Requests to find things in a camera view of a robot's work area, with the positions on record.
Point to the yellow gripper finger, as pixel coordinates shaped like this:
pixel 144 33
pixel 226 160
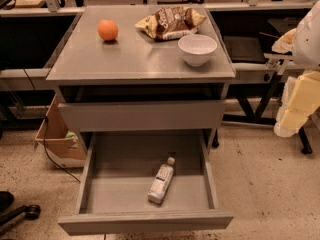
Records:
pixel 304 101
pixel 285 43

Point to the white blue plastic bottle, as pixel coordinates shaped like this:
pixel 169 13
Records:
pixel 161 182

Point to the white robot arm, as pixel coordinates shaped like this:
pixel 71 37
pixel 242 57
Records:
pixel 306 44

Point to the closed top drawer front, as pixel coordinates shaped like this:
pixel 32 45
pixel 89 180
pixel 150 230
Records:
pixel 173 115

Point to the grey drawer cabinet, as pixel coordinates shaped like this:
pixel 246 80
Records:
pixel 132 68

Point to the open middle drawer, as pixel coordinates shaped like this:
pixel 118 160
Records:
pixel 118 173

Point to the white ceramic bowl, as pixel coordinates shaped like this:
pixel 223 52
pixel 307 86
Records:
pixel 196 49

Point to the brown yellow chip bag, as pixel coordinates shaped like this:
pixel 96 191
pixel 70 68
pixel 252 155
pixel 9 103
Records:
pixel 170 23

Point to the orange fruit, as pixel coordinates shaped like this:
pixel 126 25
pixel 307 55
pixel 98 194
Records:
pixel 108 30

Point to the cardboard box on floor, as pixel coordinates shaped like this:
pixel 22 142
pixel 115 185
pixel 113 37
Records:
pixel 59 142

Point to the black chair caster wheel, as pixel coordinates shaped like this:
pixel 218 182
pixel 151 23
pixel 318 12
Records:
pixel 33 212

